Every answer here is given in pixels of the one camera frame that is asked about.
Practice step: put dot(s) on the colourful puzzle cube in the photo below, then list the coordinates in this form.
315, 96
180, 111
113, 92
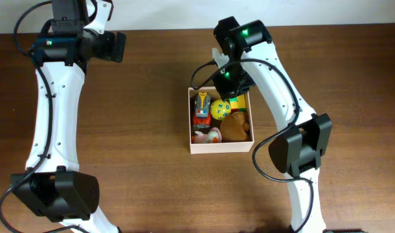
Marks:
238, 103

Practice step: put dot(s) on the red grey toy truck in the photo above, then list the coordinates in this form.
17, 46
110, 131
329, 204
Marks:
201, 117

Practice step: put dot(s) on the brown teddy bear plush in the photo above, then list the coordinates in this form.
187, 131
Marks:
235, 127

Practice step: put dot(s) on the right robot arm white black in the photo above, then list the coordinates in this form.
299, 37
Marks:
248, 57

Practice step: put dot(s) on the pink white toy duck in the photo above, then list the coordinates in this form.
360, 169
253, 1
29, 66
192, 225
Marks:
213, 136

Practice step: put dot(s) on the yellow ball with blue letters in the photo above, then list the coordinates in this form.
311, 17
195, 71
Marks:
220, 109

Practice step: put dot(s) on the white open cardboard box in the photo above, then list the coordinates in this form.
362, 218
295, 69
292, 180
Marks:
224, 147

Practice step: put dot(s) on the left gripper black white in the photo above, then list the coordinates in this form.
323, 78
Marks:
116, 54

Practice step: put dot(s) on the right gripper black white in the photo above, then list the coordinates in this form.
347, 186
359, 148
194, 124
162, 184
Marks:
225, 90

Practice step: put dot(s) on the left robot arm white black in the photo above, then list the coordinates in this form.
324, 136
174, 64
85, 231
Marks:
52, 185

